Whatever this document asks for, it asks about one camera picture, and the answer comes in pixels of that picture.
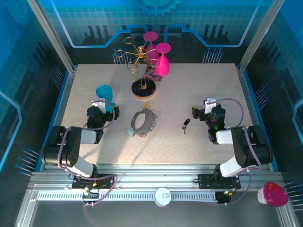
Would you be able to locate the teal key tag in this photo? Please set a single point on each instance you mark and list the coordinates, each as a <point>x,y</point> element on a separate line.
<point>129,132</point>

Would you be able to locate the yellow key tag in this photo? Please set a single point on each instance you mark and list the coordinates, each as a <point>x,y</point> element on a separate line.
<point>146,105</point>

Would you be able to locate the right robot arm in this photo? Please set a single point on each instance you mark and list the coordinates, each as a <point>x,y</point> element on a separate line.
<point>246,146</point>

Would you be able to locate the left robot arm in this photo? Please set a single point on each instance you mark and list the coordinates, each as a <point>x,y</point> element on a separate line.
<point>71,146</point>

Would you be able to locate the blue plastic wine glass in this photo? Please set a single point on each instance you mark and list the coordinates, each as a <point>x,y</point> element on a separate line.
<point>104,91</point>

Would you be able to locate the pink patterned fabric item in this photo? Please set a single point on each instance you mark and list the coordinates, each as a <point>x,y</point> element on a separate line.
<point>154,77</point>

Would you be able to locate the pink plastic wine glass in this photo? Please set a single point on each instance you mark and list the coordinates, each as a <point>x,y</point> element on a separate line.
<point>163,65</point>
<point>150,36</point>

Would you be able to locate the small black electronics box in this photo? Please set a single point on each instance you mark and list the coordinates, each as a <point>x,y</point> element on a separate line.
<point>223,199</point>

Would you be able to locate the white tin can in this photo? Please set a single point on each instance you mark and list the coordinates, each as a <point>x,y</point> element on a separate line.
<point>163,197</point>

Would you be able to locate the pink and white cup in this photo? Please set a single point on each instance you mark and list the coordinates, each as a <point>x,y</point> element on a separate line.
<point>273,194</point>

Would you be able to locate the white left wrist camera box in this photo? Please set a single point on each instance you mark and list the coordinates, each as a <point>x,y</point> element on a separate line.
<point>100,104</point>

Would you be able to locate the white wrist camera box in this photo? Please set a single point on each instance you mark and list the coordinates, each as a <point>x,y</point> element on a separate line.
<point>210,104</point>
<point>100,104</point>

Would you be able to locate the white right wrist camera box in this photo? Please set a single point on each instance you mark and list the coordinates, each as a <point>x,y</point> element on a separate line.
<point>210,104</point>

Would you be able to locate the aluminium frame side rail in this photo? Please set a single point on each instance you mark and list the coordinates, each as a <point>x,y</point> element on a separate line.
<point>67,94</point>
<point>246,94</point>

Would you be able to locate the aluminium frame rail long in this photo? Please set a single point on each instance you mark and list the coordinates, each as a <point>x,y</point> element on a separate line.
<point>154,172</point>

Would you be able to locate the aluminium frame post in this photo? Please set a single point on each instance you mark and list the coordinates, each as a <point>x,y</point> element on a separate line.
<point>260,35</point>
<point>50,35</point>

